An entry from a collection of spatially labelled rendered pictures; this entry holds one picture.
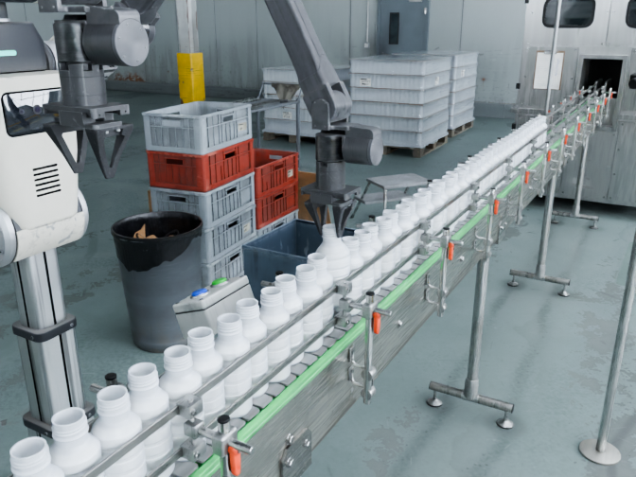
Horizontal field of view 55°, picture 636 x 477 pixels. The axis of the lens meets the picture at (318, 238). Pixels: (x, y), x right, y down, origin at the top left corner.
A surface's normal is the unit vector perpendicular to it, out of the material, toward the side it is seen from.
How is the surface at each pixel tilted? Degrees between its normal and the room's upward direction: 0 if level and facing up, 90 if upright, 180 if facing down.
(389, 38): 90
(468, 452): 0
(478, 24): 90
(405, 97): 90
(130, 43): 90
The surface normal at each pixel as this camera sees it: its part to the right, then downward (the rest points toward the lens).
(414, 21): -0.50, 0.29
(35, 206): 0.87, 0.17
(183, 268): 0.73, 0.29
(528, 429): 0.00, -0.94
